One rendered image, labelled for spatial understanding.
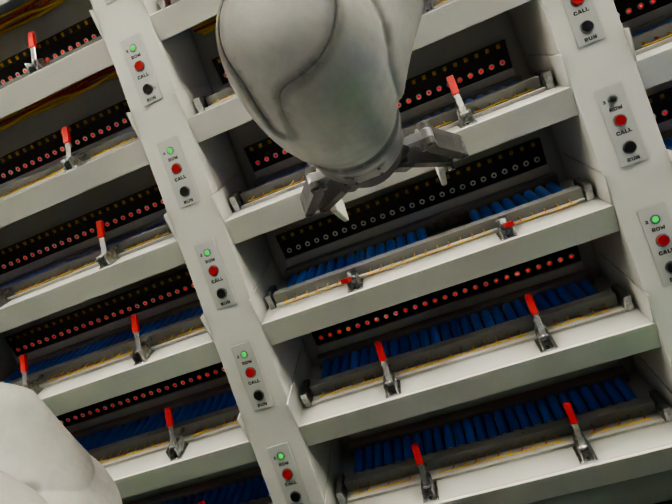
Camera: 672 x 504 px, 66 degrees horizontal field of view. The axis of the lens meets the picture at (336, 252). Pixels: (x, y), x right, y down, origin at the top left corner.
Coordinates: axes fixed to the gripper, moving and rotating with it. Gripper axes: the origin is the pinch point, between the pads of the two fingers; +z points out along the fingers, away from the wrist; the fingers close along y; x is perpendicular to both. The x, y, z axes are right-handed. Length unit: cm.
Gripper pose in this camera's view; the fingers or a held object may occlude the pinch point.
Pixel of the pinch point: (390, 191)
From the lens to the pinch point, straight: 68.2
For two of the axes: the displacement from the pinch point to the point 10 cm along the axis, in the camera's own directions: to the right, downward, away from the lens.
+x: -2.9, -9.4, 2.0
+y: 9.2, -3.3, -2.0
